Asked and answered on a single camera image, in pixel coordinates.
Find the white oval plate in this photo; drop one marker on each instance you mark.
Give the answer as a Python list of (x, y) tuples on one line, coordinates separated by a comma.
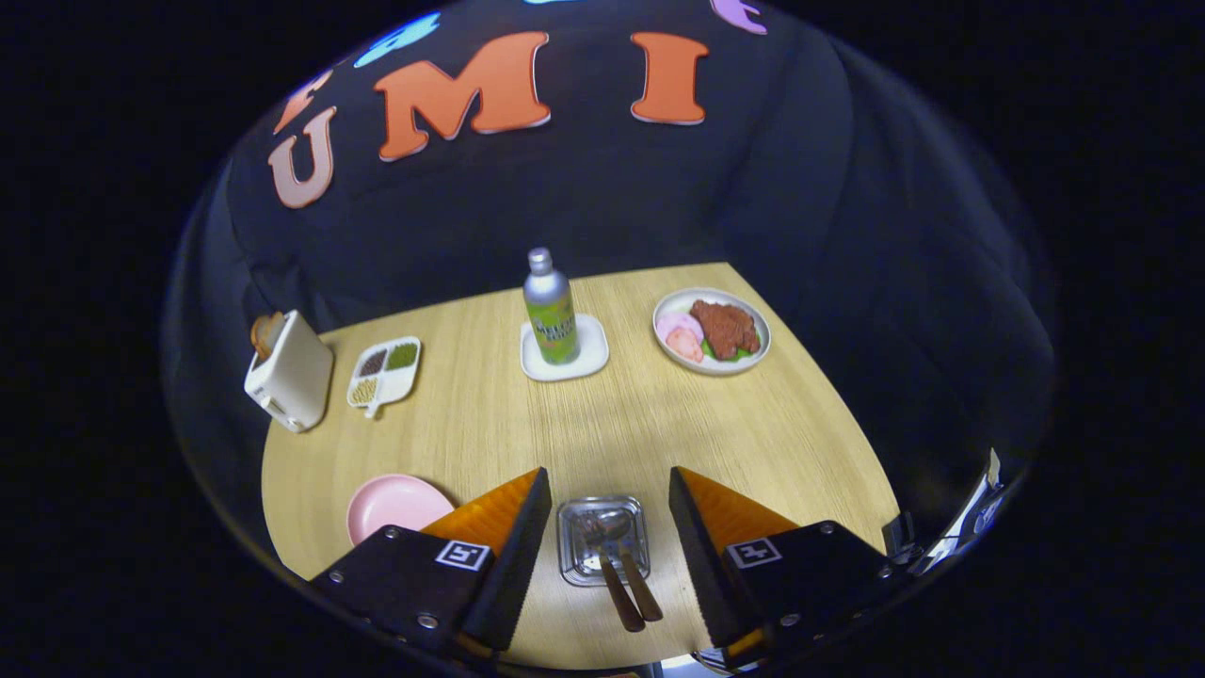
[(678, 363)]

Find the white divided dish with beans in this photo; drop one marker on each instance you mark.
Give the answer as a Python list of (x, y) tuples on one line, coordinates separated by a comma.
[(395, 377)]

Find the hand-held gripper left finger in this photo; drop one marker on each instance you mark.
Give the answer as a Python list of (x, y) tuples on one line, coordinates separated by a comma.
[(513, 565)]

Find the green lettuce leaf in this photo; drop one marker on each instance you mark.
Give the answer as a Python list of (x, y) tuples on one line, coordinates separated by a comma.
[(737, 355)]

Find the brown meat piece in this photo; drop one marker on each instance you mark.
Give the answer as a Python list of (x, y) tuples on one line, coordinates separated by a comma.
[(725, 328)]

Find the perforated metal tray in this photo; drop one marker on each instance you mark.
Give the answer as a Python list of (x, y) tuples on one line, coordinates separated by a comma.
[(574, 556)]

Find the white square coaster plate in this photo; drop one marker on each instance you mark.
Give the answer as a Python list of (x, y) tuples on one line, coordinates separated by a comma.
[(593, 353)]

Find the white toaster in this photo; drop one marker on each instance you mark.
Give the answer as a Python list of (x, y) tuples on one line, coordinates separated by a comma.
[(297, 377)]

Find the green soda bottle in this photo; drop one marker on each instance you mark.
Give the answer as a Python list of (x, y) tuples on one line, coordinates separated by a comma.
[(551, 320)]

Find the pink round plate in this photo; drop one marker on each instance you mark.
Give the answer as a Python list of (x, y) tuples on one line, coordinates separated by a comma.
[(391, 504)]

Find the toasted bread slice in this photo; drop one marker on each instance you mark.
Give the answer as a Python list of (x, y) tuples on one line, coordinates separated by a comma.
[(265, 331)]

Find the pink ham slice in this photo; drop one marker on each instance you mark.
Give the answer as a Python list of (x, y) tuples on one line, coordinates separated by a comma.
[(685, 347), (676, 323)]

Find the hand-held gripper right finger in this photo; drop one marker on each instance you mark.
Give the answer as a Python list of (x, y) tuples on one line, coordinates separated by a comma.
[(701, 565)]

